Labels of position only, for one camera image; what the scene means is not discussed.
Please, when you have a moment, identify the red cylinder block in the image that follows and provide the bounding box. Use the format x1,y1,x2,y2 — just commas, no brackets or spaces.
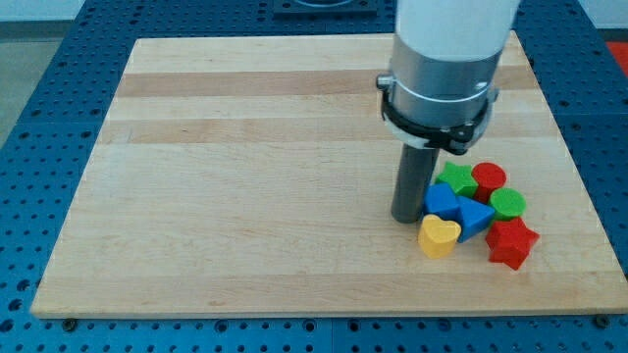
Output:
472,162,507,204

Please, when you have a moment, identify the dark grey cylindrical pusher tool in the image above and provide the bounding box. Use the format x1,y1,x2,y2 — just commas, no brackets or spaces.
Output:
391,144,440,224

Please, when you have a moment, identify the blue triangle block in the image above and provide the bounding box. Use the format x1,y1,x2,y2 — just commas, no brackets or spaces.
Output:
456,196,496,243

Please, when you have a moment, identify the red star block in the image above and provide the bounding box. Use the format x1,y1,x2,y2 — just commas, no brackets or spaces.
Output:
485,217,541,271

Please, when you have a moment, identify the green cylinder block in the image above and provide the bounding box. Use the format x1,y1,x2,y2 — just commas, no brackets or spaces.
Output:
489,187,527,221

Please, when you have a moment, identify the green star block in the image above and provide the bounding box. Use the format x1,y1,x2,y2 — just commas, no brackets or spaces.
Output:
435,162,479,198

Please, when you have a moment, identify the light wooden board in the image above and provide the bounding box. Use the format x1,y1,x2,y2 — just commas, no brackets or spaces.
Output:
30,34,627,319

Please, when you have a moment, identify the yellow heart block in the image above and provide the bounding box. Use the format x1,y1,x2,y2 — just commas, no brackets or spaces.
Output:
417,214,462,259

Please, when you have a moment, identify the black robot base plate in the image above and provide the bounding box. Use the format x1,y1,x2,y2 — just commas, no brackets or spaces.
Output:
270,0,379,17

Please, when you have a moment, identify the blue hexagon block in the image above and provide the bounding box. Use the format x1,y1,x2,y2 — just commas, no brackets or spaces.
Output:
423,183,459,221

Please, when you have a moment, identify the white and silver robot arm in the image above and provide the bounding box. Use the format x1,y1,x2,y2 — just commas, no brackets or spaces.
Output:
376,0,520,224

